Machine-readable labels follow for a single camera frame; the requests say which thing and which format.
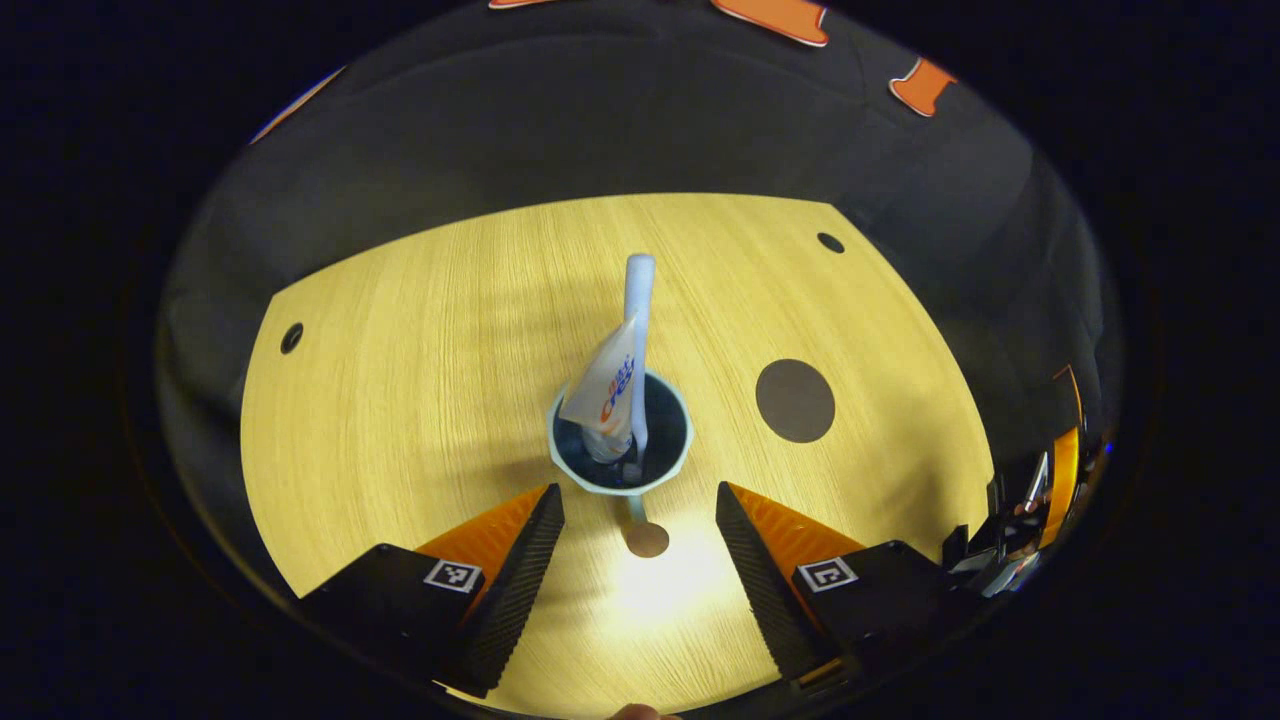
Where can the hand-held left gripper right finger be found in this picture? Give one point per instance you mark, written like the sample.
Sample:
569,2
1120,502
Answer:
760,580

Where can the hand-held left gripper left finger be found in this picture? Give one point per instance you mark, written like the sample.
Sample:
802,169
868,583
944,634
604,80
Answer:
520,590

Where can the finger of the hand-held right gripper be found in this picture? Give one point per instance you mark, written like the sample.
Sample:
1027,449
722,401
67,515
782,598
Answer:
1062,485
1078,400

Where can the light blue cup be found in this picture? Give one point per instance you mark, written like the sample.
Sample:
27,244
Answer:
665,430

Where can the brown round coaster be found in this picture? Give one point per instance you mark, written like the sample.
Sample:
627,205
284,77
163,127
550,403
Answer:
795,400

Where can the white toothpaste tube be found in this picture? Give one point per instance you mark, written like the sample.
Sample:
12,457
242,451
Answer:
605,385

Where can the white toothbrush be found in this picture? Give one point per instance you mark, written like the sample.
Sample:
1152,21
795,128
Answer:
640,290

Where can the wooden desktop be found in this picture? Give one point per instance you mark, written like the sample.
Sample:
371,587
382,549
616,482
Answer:
400,400

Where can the black round desk grommet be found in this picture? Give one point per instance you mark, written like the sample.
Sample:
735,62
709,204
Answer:
830,242
291,337

